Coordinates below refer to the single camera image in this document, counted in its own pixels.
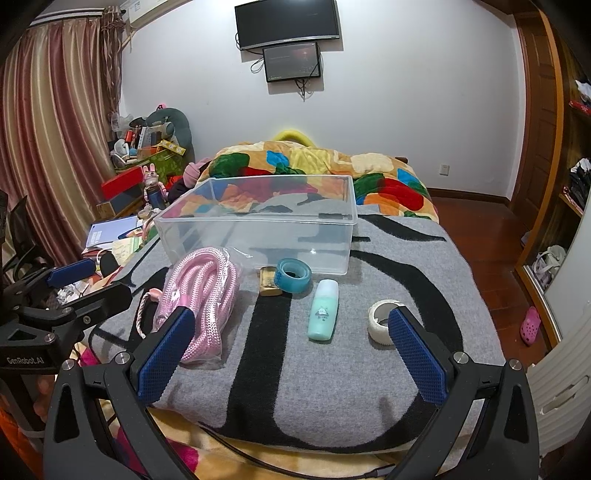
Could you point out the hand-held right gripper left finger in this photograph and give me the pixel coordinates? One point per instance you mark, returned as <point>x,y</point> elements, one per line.
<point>165,357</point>

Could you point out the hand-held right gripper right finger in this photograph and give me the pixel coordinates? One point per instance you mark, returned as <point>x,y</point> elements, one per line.
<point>418,360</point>

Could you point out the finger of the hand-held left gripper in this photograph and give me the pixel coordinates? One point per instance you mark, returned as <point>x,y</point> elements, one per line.
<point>71,273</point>
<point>99,302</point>

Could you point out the blue notebook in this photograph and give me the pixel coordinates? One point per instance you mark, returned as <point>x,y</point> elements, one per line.
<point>108,233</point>

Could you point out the white tape roll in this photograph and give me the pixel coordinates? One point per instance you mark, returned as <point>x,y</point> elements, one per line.
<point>375,324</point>

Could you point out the black chair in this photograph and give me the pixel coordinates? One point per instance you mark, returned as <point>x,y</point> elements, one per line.
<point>21,230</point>

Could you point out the red box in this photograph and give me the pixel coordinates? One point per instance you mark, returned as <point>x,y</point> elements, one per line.
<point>121,182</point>

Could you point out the mint green bottle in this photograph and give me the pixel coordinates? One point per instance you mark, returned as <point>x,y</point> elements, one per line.
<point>322,318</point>

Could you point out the pink clog shoe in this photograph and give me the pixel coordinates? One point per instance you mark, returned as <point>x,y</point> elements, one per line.
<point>530,325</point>

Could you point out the grey black patterned blanket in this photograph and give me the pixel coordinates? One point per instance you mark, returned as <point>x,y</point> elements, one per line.
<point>295,369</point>

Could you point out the pink bunny toy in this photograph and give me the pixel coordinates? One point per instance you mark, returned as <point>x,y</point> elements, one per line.
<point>151,177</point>

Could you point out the striped pink curtain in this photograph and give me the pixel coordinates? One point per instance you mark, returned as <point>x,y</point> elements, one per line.
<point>51,138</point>

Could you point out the blue tape roll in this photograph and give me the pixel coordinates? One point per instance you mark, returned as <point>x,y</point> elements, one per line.
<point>282,281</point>

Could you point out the clear plastic storage box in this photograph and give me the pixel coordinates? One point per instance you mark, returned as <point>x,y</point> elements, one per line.
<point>258,242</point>

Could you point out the white cabinet door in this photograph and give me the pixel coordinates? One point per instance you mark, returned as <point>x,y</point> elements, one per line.
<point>568,360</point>

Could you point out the pink knitted hat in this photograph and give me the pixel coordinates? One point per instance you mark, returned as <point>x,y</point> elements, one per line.
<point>193,171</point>

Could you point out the white handbag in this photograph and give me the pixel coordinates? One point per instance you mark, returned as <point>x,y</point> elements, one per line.
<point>549,261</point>

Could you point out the colourful patchwork quilt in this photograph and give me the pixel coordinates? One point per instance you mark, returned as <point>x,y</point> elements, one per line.
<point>392,184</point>

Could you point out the grey plush toy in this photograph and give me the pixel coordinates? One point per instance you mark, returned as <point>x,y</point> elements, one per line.
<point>180,127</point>

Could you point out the dark folded clothes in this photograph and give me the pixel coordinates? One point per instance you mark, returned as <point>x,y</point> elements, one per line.
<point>581,182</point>

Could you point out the wooden wardrobe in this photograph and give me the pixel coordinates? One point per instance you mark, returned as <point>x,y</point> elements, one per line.
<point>540,138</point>

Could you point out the white air conditioner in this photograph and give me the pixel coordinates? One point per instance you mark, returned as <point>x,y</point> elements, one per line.
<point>147,11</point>

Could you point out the small black monitor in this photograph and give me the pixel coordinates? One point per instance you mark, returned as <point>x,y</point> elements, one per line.
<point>292,61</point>

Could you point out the white wall socket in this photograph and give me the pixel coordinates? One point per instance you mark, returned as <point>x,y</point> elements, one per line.
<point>444,169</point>

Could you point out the black wall television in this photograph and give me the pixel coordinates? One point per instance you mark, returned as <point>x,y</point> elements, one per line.
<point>286,21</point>

